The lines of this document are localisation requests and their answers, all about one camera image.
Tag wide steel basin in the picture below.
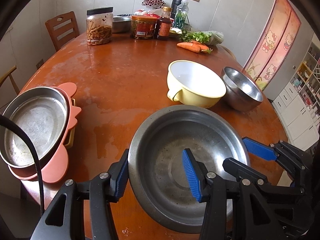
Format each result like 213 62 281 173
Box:
129 105 250 233

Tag salmon pink plate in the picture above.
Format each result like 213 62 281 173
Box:
8 82 81 183

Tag steel pan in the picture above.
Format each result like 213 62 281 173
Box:
1 87 69 168

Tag yellow scalloped plate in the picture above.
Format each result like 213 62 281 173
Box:
64 127 75 150

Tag white cabinet shelf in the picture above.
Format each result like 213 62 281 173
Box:
272 35 320 151

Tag small steel bowl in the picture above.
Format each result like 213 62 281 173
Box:
221 67 264 112

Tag pink cartoon door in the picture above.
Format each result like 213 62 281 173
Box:
244 0 301 90

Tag orange carrot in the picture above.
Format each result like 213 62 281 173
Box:
177 41 213 54

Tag plastic bag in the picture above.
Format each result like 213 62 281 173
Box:
203 30 224 46

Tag green leafy vegetables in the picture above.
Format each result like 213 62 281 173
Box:
180 30 212 44

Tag curved back wooden chair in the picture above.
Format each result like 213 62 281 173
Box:
0 65 21 98

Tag steel bowl at back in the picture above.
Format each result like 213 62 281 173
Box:
112 16 131 34

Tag red label pickle jar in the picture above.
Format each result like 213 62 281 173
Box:
130 15 157 40

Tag clear jar black lid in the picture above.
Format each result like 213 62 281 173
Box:
86 7 113 46

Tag red wooden slat chair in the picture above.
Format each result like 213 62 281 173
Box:
45 11 80 51

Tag clear green bottle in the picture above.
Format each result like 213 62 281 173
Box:
172 0 189 29

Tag dark sauce bottle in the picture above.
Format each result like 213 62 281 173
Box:
154 7 172 40

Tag black thermos bottle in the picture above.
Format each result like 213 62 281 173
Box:
170 0 182 19

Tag cream bowl with handle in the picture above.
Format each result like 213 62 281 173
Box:
167 60 226 108

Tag black cable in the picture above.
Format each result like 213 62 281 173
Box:
0 114 45 217

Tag wall power socket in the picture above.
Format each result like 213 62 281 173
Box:
36 59 44 69

